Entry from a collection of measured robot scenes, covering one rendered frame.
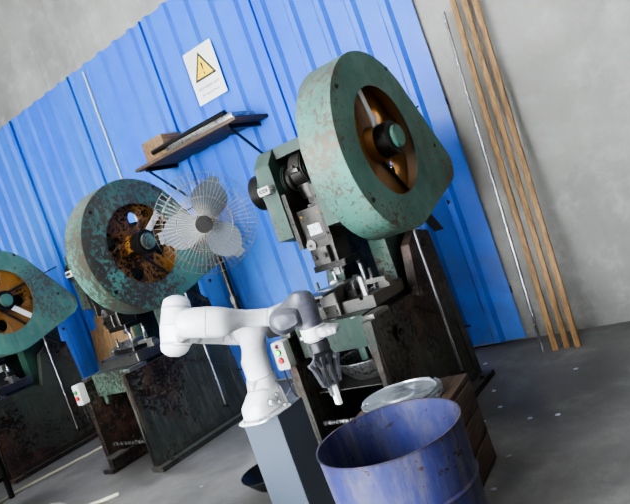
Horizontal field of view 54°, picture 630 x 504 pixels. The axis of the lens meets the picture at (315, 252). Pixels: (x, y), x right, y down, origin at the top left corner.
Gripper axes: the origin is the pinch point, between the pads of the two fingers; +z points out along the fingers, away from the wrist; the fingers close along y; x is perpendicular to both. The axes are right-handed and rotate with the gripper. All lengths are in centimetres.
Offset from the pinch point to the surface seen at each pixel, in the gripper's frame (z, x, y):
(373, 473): 4, 58, 27
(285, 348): -9, -71, -20
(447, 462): 9, 65, 10
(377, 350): 1, -31, -42
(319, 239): -51, -63, -51
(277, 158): -94, -72, -50
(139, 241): -84, -181, -3
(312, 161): -82, -20, -35
